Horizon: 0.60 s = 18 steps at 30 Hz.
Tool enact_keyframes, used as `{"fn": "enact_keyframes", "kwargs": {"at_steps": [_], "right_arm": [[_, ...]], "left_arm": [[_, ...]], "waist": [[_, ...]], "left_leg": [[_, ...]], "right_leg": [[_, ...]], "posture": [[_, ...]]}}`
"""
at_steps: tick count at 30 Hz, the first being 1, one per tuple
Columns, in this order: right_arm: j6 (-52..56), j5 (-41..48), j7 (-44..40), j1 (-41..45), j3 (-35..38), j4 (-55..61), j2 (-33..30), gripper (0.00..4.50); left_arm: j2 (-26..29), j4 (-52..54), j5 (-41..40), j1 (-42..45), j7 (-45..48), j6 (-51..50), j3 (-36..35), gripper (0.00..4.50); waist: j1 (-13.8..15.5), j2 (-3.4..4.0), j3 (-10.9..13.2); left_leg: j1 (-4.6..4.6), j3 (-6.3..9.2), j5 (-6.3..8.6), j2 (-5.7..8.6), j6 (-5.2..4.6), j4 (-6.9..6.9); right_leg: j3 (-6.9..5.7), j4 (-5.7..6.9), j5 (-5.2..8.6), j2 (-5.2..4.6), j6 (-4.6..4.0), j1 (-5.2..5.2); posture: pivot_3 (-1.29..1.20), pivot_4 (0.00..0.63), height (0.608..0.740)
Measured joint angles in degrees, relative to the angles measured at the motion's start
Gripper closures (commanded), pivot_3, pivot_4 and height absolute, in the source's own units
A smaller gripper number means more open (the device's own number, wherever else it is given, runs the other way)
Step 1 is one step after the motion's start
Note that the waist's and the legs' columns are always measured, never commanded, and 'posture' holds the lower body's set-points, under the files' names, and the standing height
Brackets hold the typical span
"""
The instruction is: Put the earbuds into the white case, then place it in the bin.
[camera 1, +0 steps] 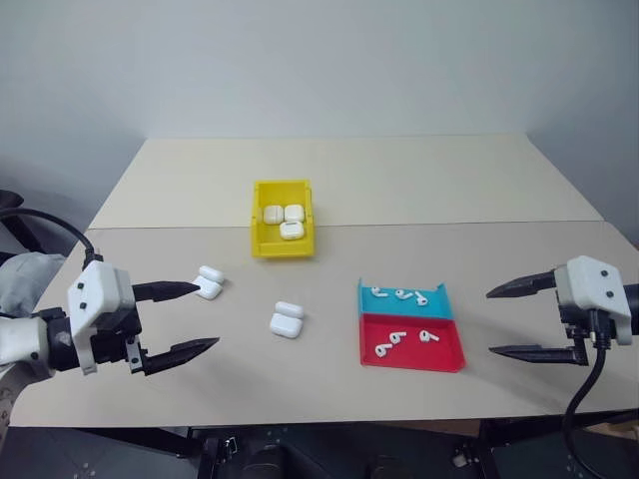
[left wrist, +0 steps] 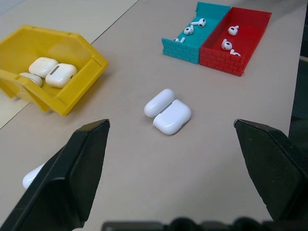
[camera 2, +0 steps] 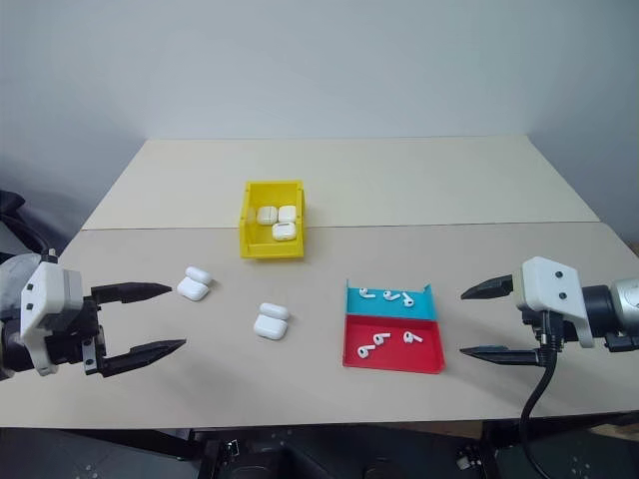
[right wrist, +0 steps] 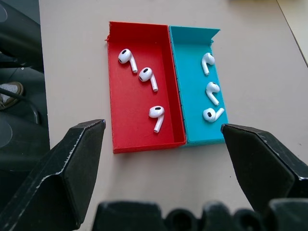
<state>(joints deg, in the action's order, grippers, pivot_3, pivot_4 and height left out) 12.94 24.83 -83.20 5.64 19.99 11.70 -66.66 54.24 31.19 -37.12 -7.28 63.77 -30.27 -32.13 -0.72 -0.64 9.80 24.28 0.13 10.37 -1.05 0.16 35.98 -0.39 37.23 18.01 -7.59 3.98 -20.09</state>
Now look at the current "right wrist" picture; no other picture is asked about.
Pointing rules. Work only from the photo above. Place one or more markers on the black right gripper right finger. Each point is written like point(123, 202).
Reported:
point(262, 166)

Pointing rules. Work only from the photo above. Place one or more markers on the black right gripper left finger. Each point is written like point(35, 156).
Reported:
point(60, 173)

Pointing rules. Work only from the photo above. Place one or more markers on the white and brown sneaker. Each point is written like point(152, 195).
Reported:
point(10, 93)

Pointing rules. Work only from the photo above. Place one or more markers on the blue plastic tray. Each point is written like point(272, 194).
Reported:
point(195, 96)

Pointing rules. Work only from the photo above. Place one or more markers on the red plastic tray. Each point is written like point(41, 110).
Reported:
point(134, 101)

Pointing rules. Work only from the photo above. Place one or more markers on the black office chair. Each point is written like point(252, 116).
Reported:
point(19, 72)

